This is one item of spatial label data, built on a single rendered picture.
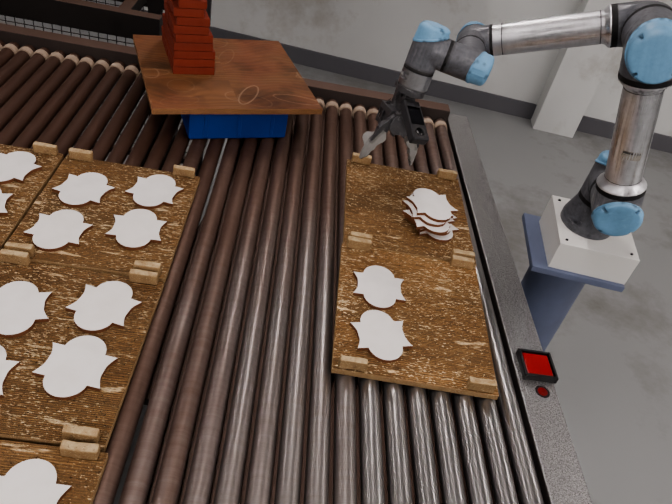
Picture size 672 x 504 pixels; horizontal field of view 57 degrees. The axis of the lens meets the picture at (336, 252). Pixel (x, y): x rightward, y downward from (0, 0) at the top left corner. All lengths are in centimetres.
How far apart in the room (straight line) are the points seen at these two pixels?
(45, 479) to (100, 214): 69
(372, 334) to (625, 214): 71
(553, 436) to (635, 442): 148
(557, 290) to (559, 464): 76
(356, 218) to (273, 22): 329
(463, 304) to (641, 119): 57
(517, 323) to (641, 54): 64
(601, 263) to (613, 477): 104
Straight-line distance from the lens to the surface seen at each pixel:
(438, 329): 141
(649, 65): 148
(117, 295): 135
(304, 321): 135
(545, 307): 201
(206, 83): 196
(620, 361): 311
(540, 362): 146
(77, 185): 165
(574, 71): 470
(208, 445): 115
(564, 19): 162
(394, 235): 163
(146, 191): 163
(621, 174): 163
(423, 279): 152
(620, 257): 187
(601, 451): 271
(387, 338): 133
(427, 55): 149
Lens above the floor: 189
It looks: 39 degrees down
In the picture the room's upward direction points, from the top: 14 degrees clockwise
